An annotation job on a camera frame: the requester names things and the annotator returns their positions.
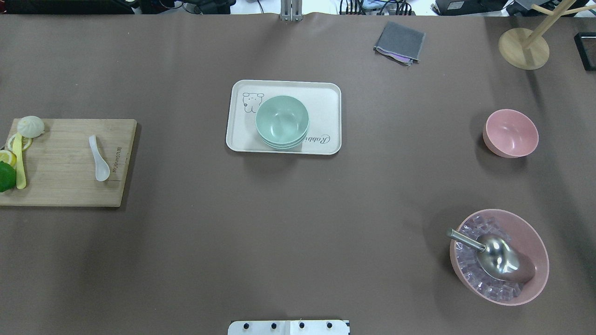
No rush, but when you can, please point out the small pink bowl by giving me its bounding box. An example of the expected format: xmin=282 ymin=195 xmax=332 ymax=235
xmin=482 ymin=109 xmax=539 ymax=159

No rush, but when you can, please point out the top green bowl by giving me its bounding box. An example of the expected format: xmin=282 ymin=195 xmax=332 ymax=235
xmin=255 ymin=95 xmax=310 ymax=145

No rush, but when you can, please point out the large pink ice bowl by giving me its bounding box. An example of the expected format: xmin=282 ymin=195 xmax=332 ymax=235
xmin=449 ymin=208 xmax=550 ymax=307

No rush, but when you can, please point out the white ceramic spoon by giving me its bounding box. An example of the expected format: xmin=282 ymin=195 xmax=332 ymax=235
xmin=88 ymin=135 xmax=111 ymax=182

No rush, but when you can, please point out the cream rabbit serving tray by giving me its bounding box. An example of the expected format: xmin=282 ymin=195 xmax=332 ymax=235
xmin=226 ymin=79 xmax=342 ymax=155

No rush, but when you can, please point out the grey folded cloth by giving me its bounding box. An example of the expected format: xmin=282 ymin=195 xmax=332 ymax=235
xmin=374 ymin=22 xmax=426 ymax=66

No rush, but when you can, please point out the metal ice scoop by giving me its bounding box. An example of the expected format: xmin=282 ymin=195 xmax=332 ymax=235
xmin=447 ymin=229 xmax=528 ymax=282

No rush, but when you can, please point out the bamboo cutting board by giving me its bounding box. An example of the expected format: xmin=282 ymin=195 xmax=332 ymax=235
xmin=0 ymin=119 xmax=137 ymax=208

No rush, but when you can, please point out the wooden mug tree stand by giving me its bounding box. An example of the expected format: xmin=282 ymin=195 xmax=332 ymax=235
xmin=498 ymin=0 xmax=596 ymax=70

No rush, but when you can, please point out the lemon slice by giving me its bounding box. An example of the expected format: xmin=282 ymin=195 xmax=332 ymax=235
xmin=6 ymin=134 xmax=33 ymax=151

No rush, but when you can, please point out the half lemon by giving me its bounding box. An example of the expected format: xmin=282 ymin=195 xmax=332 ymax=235
xmin=0 ymin=150 xmax=17 ymax=167

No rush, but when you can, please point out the green lime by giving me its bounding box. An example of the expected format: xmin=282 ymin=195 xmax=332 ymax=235
xmin=0 ymin=161 xmax=16 ymax=193

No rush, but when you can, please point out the black tray at edge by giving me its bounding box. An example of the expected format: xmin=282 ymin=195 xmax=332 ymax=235
xmin=574 ymin=32 xmax=596 ymax=71

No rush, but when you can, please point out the aluminium frame post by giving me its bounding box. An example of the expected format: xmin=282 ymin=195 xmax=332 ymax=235
xmin=280 ymin=0 xmax=303 ymax=22

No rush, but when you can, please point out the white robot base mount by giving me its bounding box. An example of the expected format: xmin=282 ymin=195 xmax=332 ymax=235
xmin=227 ymin=319 xmax=351 ymax=335

